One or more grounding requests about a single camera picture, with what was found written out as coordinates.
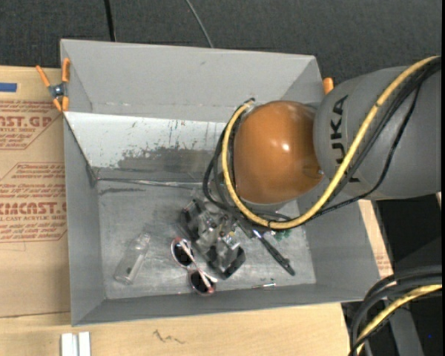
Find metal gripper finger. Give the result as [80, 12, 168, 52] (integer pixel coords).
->
[179, 200, 208, 242]
[206, 232, 247, 280]

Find red and white sunglasses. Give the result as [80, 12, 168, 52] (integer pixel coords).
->
[170, 237, 218, 296]

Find clear glass bottle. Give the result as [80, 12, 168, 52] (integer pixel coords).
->
[113, 232, 151, 286]

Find grey metal bin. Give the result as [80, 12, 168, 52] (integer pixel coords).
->
[59, 38, 381, 327]

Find brown cardboard board red print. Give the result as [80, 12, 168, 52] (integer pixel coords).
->
[0, 64, 395, 320]

